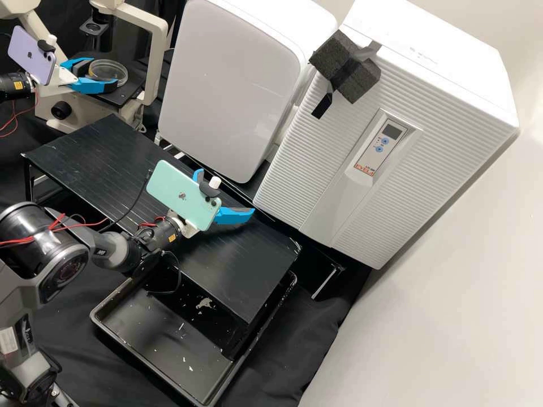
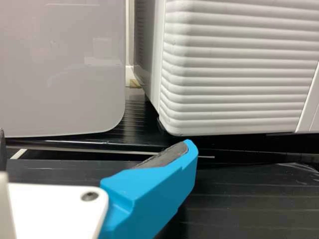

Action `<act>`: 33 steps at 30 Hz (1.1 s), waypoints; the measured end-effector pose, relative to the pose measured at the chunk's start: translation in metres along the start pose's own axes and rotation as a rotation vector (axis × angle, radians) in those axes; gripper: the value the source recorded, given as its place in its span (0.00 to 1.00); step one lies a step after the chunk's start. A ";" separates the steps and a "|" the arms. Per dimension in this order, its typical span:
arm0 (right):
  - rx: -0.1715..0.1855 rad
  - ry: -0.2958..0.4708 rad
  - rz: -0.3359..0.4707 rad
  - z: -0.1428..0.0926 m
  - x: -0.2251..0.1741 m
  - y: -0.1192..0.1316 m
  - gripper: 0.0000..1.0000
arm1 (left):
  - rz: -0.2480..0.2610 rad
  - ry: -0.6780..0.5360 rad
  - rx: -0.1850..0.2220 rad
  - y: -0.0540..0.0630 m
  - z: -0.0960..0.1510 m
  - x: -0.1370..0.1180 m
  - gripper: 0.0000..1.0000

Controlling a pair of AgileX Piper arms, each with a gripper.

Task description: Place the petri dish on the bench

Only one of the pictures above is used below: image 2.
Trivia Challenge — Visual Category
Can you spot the incubator door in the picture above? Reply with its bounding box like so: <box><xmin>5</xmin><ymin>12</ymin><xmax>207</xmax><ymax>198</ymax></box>
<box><xmin>159</xmin><ymin>0</ymin><xmax>319</xmax><ymax>136</ymax></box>

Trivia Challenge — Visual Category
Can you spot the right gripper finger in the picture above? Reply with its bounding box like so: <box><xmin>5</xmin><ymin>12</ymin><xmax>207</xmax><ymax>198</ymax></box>
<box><xmin>99</xmin><ymin>138</ymin><xmax>199</xmax><ymax>239</ymax></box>

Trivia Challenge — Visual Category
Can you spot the white incubator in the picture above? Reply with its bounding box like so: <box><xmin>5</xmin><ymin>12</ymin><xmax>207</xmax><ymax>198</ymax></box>
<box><xmin>133</xmin><ymin>0</ymin><xmax>165</xmax><ymax>112</ymax></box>

